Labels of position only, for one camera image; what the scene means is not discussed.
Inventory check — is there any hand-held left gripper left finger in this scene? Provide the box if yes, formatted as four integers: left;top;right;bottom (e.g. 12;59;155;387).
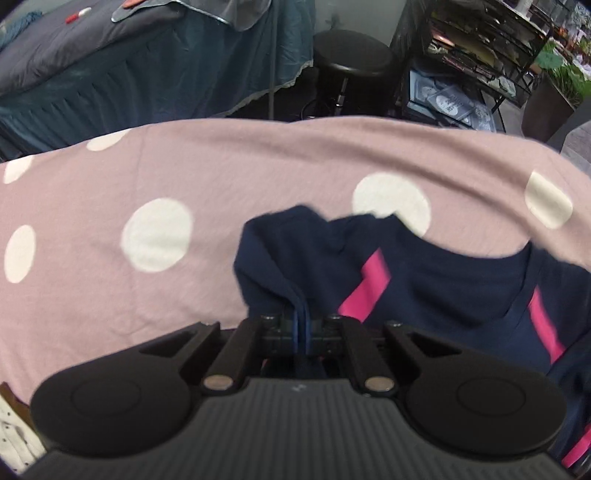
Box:
139;314;300;393

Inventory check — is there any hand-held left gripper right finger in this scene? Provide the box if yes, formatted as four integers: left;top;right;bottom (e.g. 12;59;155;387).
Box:
305;314;462;398

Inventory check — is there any navy garment with pink stripes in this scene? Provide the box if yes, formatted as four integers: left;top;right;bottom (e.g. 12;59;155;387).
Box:
233;205;591;476

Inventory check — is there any pink polka dot blanket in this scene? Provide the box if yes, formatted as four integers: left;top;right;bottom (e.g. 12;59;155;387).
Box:
0;115;591;407

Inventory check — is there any thin metal pole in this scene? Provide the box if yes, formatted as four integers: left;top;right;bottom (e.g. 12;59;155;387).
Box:
268;0;282;121

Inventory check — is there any blue printed box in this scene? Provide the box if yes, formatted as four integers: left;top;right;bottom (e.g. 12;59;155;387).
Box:
409;69;492;127

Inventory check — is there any brown flat board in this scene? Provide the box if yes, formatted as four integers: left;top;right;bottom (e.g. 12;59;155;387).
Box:
0;381;31;416

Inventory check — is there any cream dotted garment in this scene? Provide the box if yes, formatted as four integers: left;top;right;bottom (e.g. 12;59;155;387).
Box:
0;394;44;474

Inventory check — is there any black round stool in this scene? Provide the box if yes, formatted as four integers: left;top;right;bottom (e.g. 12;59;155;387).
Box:
300;30;395;118

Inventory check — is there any massage bed with grey cover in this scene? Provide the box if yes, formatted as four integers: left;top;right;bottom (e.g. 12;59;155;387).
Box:
0;0;317;158

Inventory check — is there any dark planter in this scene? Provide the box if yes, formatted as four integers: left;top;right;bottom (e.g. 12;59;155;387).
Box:
522;74;578;144

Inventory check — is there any grey towel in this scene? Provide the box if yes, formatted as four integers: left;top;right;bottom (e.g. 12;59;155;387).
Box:
182;0;273;32

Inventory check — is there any black shelf cart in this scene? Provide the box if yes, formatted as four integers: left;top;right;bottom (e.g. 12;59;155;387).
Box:
390;0;555;132

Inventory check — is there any green plant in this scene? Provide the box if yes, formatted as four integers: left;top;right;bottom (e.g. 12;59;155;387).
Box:
538;39;591;107

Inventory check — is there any red and grey cloth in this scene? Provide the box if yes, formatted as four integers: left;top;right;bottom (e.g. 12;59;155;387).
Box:
111;0;155;23

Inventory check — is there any blue bedding pile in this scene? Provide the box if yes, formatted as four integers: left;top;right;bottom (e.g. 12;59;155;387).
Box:
0;11;40;51

